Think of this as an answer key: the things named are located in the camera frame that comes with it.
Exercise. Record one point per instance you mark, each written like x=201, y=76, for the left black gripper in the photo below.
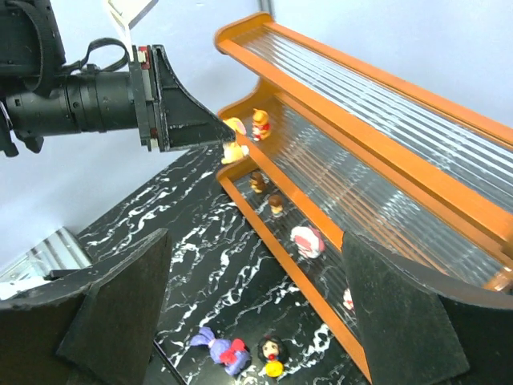
x=148, y=97

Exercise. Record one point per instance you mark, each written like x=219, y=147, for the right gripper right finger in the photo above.
x=419, y=326

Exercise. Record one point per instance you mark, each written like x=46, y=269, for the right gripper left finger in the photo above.
x=93, y=326

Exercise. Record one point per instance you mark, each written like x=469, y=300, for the yellow rabbit toy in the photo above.
x=233, y=151

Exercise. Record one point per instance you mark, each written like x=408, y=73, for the yellow bear toy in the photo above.
x=260, y=125

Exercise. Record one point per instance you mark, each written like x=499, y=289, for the purple donkey toy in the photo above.
x=233, y=355

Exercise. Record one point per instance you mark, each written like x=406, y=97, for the pink hat girl toy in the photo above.
x=308, y=241

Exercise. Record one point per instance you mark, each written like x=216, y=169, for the black hair princess toy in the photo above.
x=273, y=354

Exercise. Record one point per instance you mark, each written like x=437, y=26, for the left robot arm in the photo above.
x=42, y=95

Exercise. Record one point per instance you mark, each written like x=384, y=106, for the orange wooden glass shelf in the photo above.
x=355, y=149

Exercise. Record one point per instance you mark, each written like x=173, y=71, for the pink piglet toy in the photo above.
x=347, y=300

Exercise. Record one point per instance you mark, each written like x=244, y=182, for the brown dog toy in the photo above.
x=257, y=182

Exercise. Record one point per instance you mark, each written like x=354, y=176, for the brown hair boy toy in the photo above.
x=276, y=205

